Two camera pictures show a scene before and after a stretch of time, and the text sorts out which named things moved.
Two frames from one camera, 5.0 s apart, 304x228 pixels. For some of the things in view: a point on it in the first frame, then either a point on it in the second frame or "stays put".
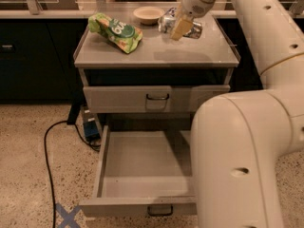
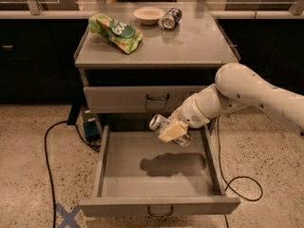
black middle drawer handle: x=161 y=215 stays put
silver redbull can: x=166 y=24 to x=158 y=123
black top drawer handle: x=157 y=98 stays put
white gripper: x=194 y=7 to x=192 y=113
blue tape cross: x=68 y=218 stays put
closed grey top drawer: x=148 y=98 stays put
